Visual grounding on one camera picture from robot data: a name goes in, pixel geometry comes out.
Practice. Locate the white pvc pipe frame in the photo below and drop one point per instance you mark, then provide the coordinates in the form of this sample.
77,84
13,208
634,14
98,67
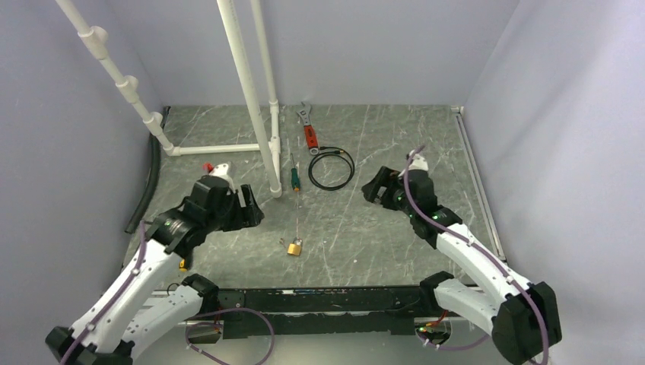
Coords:
269,146

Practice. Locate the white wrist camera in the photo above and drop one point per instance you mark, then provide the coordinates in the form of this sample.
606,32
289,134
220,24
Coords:
224,171
416,162

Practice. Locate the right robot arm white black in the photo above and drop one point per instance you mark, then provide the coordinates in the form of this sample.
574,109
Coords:
519,316

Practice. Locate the aluminium rail right edge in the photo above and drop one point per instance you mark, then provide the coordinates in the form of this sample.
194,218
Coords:
498,250

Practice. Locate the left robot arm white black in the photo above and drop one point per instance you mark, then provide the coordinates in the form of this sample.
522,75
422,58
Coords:
114,330

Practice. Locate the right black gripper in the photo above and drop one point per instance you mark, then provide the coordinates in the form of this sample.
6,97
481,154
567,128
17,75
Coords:
386,177

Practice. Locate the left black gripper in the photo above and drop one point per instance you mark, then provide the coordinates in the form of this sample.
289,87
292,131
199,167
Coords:
245,217

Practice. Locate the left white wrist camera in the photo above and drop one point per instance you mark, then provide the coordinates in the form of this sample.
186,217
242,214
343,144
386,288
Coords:
224,171

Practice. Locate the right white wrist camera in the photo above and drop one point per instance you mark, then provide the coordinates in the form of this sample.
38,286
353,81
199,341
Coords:
416,162

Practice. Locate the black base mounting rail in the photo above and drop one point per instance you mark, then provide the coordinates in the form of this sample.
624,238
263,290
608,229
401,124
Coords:
241,313

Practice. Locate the green handle screwdriver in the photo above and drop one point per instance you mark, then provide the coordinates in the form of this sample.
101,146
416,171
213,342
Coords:
295,178

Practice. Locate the black foam tube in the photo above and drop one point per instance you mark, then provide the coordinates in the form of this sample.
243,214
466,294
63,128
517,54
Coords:
150,185

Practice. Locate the red handle adjustable wrench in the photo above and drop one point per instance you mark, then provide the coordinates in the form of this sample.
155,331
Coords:
309,132

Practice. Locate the small brass padlock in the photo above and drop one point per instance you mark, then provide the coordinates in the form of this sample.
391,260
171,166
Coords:
295,247

